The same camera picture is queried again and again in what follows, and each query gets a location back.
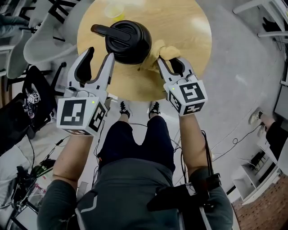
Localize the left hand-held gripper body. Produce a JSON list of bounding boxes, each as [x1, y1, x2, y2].
[[56, 86, 108, 137]]

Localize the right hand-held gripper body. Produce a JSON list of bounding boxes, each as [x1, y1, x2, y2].
[[163, 75, 208, 117]]

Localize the yellow cloth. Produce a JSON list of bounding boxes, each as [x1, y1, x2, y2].
[[137, 39, 181, 73]]

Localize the dark brown kettle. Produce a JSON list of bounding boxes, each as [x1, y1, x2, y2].
[[90, 20, 153, 65]]

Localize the person's right forearm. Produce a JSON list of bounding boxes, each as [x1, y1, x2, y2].
[[179, 113, 210, 178]]

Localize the person's left forearm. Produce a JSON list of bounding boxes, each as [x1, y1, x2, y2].
[[52, 132, 95, 183]]

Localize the black swivel chair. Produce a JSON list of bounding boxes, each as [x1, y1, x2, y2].
[[22, 62, 68, 135]]

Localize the person's right shoe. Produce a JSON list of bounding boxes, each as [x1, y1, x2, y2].
[[148, 101, 161, 119]]

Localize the person's shoe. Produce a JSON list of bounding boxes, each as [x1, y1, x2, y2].
[[148, 101, 161, 119], [119, 101, 131, 118]]

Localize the person's left shoe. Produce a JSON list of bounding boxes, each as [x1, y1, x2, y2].
[[119, 101, 131, 118]]

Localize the grey shell chair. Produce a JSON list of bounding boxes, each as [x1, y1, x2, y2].
[[23, 0, 79, 66], [4, 29, 31, 80]]

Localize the round wooden table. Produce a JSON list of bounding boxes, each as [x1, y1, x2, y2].
[[76, 0, 212, 102]]

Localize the spare grey gripper tool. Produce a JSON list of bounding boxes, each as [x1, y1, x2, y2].
[[22, 88, 42, 119]]

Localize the person's black shorts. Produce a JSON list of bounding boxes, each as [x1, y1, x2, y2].
[[98, 115, 176, 173]]

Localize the yellow plastic cup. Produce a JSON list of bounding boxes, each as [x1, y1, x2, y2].
[[104, 2, 126, 21]]

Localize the white desk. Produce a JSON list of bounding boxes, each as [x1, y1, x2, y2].
[[233, 0, 288, 38]]

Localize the person's grey shirt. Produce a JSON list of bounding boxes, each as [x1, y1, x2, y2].
[[37, 158, 234, 230]]

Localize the grey metal cabinet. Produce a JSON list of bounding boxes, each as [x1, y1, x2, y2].
[[273, 84, 288, 122]]

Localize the white drawer cabinet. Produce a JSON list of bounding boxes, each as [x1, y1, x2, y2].
[[231, 143, 284, 205]]

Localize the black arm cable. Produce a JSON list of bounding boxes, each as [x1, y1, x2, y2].
[[201, 130, 214, 178]]

